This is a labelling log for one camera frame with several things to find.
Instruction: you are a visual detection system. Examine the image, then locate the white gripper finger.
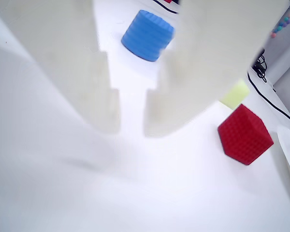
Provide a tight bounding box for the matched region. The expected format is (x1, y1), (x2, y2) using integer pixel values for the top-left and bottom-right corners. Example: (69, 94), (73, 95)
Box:
(142, 0), (290, 138)
(0, 0), (122, 133)

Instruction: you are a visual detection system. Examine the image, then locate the red cube block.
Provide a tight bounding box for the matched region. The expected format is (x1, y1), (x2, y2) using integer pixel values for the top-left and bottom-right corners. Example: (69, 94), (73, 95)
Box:
(217, 103), (275, 166)

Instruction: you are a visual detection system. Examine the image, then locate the pale yellow foam block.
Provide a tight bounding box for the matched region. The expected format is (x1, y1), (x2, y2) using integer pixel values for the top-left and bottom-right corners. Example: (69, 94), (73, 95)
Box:
(219, 79), (251, 110)

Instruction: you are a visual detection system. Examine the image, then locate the blue ribbed cylinder block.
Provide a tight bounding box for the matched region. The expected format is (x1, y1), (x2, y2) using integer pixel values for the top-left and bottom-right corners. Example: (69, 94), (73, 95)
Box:
(120, 9), (176, 62)

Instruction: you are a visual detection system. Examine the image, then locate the black cable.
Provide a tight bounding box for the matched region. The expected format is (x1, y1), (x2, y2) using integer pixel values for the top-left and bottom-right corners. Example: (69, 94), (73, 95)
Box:
(152, 0), (179, 15)
(246, 49), (290, 128)

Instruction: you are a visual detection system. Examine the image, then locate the colourful ball string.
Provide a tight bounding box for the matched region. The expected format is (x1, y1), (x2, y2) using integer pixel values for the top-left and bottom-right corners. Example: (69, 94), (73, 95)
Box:
(270, 13), (290, 39)

